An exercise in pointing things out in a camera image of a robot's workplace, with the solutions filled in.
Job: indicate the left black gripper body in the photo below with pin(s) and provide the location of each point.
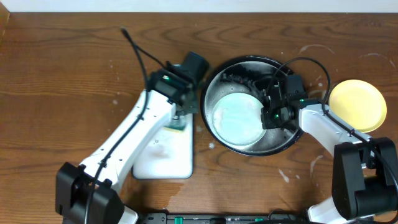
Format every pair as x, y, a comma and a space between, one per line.
189, 106

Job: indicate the green yellow sponge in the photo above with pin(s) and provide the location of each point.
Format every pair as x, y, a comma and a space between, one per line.
178, 122

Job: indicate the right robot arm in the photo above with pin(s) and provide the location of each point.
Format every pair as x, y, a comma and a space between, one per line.
364, 179

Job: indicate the mint green plate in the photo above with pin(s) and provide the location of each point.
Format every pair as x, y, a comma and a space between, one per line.
236, 120

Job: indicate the round black tray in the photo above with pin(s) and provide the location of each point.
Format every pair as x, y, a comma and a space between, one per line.
246, 74

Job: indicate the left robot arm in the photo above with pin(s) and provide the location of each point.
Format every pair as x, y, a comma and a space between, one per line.
89, 192

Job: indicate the black rectangular foam tray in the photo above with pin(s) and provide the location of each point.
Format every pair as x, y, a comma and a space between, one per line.
169, 155

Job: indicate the yellow plate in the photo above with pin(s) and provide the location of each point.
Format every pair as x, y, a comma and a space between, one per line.
359, 104

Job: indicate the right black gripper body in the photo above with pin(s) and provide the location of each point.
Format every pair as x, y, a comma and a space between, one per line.
273, 119

